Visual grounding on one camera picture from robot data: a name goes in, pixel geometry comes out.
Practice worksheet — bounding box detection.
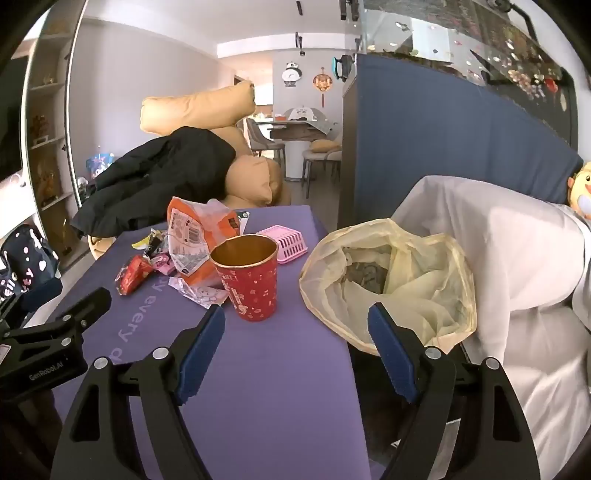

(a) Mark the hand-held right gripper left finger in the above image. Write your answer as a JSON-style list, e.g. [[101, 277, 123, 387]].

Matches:
[[50, 305, 227, 480]]

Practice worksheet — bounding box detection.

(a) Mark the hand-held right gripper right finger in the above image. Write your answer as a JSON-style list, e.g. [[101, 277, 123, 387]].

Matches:
[[368, 302, 541, 480]]

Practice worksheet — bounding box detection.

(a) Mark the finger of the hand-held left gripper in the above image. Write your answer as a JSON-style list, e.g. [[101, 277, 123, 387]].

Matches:
[[7, 287, 113, 352], [0, 277, 64, 324]]

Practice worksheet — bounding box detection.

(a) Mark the cartoon print wrapper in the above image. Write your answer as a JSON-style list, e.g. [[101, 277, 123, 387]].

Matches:
[[168, 276, 230, 309]]

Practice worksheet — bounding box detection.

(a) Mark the red paper cup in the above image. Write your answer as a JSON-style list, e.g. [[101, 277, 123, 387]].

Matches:
[[210, 234, 280, 322]]

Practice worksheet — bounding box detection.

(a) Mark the red wrapper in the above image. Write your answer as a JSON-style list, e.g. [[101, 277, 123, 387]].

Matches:
[[115, 255, 154, 295]]

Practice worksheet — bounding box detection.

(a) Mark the pink wrapper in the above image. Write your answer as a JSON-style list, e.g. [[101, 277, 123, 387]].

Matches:
[[148, 251, 176, 276]]

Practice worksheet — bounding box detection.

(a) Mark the orange snack bag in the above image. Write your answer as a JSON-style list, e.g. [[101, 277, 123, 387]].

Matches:
[[166, 196, 242, 289]]

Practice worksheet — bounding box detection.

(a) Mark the navy spotted bag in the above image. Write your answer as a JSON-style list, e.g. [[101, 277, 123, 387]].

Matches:
[[0, 224, 61, 296]]

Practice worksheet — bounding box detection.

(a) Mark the purple tablecloth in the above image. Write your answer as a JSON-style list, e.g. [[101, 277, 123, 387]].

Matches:
[[46, 205, 372, 480]]

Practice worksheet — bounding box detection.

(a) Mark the pink plastic basket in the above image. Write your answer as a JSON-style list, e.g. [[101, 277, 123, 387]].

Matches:
[[257, 224, 308, 264]]

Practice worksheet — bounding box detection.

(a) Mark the colourful gift bag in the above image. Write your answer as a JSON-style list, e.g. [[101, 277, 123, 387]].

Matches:
[[86, 152, 116, 180]]

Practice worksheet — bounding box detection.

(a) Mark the white shelf unit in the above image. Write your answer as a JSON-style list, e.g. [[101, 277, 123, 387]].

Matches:
[[23, 0, 88, 259]]

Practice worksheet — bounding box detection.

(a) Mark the black jacket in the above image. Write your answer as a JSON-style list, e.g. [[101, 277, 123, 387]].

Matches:
[[70, 126, 237, 238]]

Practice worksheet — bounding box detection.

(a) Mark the dining chair with cushion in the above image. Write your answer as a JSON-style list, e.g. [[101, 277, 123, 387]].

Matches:
[[302, 138, 342, 199]]

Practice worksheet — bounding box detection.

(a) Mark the dining table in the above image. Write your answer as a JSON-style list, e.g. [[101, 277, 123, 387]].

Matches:
[[265, 117, 342, 181]]

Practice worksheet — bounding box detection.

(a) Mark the blue cloth covered cabinet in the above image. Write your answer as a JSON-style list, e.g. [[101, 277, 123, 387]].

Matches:
[[337, 53, 585, 232]]

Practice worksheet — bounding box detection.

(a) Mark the grey dining chair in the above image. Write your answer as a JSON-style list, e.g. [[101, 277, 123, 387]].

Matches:
[[246, 117, 284, 162]]

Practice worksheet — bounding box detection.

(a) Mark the yellow duck plush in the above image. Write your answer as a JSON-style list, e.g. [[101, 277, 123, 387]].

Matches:
[[567, 161, 591, 220]]

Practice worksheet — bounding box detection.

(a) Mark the mesh food cover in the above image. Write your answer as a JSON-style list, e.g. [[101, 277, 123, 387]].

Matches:
[[281, 106, 331, 134]]

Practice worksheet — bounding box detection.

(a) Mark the teal black device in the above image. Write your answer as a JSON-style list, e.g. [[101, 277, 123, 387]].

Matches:
[[332, 54, 354, 83]]

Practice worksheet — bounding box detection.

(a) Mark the glass tank with stickers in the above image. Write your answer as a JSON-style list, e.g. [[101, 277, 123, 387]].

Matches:
[[355, 0, 578, 148]]

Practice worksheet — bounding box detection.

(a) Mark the red wall ornament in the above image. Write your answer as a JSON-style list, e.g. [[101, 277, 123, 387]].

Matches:
[[312, 66, 333, 108]]

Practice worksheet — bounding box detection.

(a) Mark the panda wall clock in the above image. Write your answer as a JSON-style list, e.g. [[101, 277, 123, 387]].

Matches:
[[281, 61, 303, 88]]

